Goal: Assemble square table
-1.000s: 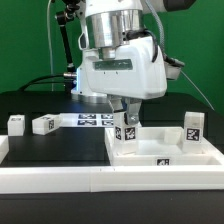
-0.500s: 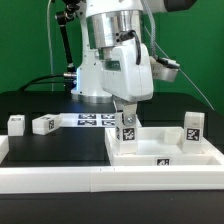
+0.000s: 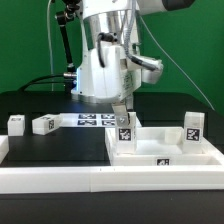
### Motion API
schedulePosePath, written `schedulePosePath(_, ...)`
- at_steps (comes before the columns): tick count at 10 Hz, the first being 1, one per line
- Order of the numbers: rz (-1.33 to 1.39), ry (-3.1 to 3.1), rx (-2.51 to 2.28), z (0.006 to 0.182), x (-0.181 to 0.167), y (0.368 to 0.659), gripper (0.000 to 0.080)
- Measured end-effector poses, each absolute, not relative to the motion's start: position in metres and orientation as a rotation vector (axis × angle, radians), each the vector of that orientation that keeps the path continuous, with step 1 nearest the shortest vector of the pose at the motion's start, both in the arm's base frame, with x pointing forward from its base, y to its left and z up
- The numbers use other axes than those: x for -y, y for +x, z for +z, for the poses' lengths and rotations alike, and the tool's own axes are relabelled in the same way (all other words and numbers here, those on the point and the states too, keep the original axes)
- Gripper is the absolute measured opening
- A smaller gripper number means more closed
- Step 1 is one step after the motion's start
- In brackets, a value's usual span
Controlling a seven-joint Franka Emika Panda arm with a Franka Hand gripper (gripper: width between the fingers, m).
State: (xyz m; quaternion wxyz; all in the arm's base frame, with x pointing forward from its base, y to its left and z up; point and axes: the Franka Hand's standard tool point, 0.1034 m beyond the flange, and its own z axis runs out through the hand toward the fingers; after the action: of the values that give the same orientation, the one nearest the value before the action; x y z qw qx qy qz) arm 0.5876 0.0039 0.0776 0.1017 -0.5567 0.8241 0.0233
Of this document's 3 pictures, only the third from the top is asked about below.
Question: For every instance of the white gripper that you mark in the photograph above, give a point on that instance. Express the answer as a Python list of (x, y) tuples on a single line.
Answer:
[(114, 82)]

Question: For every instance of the white square tabletop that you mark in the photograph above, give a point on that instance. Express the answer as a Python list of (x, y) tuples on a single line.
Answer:
[(153, 150)]

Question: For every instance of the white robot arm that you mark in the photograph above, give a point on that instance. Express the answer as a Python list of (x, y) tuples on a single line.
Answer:
[(116, 22)]

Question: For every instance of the white sheet with tags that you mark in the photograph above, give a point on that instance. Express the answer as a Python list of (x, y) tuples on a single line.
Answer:
[(87, 120)]

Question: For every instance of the white obstacle fence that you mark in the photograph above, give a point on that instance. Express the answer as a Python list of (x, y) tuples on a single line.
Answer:
[(99, 179)]

